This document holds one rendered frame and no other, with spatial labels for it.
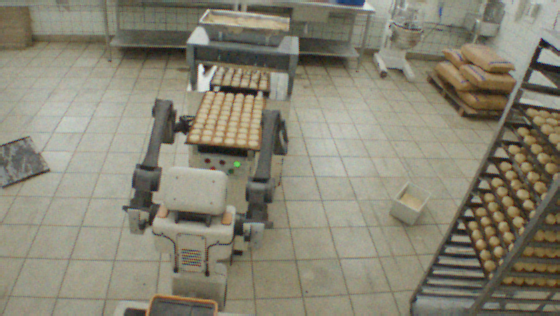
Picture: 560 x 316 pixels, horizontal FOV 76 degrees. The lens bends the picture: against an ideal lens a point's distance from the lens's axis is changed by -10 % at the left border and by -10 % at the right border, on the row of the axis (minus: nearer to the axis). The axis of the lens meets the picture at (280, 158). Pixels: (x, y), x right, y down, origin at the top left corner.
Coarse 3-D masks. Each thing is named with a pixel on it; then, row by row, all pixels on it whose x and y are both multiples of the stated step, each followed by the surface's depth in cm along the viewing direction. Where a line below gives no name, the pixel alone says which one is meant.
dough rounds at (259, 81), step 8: (216, 72) 281; (224, 72) 280; (232, 72) 279; (240, 72) 280; (248, 72) 282; (216, 80) 266; (224, 80) 268; (232, 80) 271; (240, 80) 273; (248, 80) 271; (256, 80) 272; (264, 80) 274; (256, 88) 266; (264, 88) 265
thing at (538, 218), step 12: (552, 192) 120; (540, 204) 126; (552, 204) 122; (540, 216) 125; (528, 228) 131; (528, 240) 132; (516, 252) 136; (504, 264) 142; (504, 276) 144; (492, 288) 149; (480, 300) 155; (468, 312) 163
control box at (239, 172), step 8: (200, 160) 212; (216, 160) 212; (224, 160) 211; (232, 160) 211; (240, 160) 211; (200, 168) 215; (208, 168) 215; (216, 168) 215; (224, 168) 215; (232, 168) 214; (240, 168) 214; (232, 176) 218; (240, 176) 217
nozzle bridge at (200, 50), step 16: (192, 48) 250; (208, 48) 259; (224, 48) 249; (240, 48) 249; (256, 48) 251; (272, 48) 254; (288, 48) 257; (192, 64) 257; (208, 64) 260; (224, 64) 260; (240, 64) 260; (272, 64) 264; (288, 64) 263; (192, 80) 275; (288, 80) 273
